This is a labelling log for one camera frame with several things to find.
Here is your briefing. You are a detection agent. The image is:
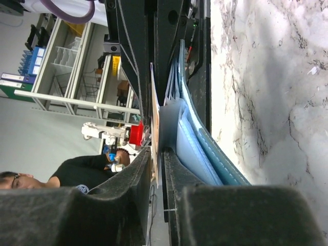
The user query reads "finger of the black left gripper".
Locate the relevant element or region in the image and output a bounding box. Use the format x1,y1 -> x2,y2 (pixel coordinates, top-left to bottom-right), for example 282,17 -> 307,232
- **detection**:
104,1 -> 150,122
154,1 -> 211,131

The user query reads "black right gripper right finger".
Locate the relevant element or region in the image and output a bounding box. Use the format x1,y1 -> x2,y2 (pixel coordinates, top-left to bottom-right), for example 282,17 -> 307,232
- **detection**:
161,148 -> 325,245

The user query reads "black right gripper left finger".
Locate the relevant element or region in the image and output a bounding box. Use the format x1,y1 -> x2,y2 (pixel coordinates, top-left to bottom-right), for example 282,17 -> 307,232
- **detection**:
1,148 -> 151,245

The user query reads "gold credit card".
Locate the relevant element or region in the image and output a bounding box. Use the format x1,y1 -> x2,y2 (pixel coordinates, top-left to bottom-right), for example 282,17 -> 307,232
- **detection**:
150,63 -> 161,187

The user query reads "blue leather card holder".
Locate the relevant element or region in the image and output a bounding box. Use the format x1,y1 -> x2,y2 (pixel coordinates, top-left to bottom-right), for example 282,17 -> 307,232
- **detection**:
159,39 -> 249,186

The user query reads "person in black shirt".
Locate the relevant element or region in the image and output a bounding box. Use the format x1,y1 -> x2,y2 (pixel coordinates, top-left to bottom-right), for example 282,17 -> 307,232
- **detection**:
1,154 -> 116,194

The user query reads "grey metal shelving unit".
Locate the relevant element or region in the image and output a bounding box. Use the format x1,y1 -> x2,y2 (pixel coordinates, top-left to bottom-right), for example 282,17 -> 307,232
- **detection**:
1,17 -> 140,125

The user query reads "red white teleoperation device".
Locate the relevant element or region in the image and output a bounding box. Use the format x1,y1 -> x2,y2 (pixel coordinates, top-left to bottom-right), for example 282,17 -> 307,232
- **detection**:
81,122 -> 151,152

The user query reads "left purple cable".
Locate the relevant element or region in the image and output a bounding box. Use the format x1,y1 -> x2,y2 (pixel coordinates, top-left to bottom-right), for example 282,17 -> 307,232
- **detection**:
40,0 -> 97,25

